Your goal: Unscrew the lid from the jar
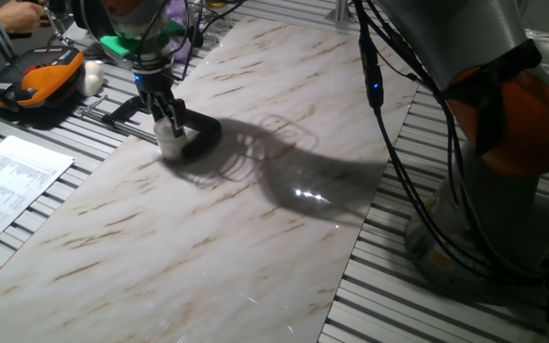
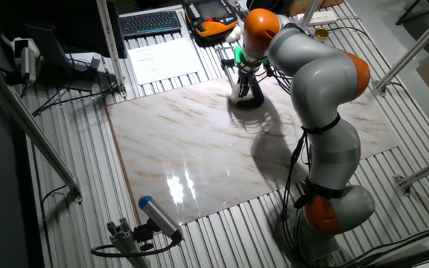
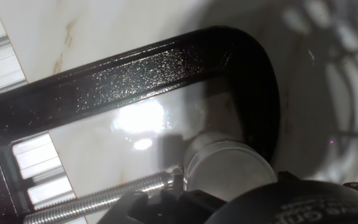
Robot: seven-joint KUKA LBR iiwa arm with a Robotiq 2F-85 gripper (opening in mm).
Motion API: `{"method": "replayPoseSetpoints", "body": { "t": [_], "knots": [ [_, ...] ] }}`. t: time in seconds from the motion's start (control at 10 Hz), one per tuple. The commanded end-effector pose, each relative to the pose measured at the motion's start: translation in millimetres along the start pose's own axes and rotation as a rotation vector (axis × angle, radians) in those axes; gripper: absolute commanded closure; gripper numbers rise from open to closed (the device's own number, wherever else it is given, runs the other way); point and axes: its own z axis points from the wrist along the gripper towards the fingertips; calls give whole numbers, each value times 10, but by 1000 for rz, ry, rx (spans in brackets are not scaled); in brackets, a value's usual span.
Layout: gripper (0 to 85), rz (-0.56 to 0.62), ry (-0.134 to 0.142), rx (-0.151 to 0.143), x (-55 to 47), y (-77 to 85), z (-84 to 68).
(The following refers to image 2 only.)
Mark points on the translucent purple plastic bag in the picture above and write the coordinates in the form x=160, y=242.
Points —
x=301, y=23

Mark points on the white power strip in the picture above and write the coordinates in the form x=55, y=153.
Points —
x=324, y=16

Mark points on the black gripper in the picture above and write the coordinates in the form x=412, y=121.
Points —
x=246, y=75

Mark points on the black camera clamp mount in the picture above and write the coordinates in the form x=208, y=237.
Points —
x=143, y=234

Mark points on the dark grey tilted panel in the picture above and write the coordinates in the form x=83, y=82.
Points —
x=48, y=48

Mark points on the black computer monitor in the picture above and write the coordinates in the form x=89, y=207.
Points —
x=84, y=26

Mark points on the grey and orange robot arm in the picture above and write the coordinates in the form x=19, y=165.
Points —
x=322, y=82

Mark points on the brown cardboard box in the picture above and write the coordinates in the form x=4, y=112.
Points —
x=298, y=6

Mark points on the white round jar lid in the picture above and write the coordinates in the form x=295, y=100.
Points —
x=235, y=91

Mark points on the grey metal pole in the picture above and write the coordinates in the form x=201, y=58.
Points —
x=311, y=11

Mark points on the aluminium profile bar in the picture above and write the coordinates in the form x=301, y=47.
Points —
x=423, y=171
x=415, y=47
x=32, y=125

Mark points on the dark metal beam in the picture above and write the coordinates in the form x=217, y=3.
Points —
x=415, y=257

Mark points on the short aluminium profile stub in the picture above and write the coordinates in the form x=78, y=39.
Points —
x=125, y=242

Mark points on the marble pattern board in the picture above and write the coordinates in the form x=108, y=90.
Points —
x=184, y=149

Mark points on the aluminium profile post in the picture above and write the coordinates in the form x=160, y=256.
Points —
x=110, y=41

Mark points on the black computer keyboard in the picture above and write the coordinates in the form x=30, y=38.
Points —
x=149, y=23

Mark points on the jar with yellow lid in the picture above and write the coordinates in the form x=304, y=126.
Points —
x=321, y=32

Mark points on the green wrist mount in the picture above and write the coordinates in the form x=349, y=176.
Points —
x=240, y=56

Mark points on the grey camera with blue cap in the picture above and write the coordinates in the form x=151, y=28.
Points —
x=158, y=216

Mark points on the small white rounded object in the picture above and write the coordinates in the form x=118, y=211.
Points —
x=233, y=35

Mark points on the orange and black teach pendant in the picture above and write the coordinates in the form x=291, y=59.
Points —
x=210, y=27

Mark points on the black C-clamp with steel screw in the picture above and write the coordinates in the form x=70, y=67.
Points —
x=258, y=98

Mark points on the grey electronics box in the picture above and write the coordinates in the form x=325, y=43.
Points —
x=86, y=61

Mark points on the white paper sheet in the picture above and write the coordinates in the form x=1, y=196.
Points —
x=162, y=59

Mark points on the grey camera on white mount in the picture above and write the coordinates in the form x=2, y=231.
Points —
x=28, y=63

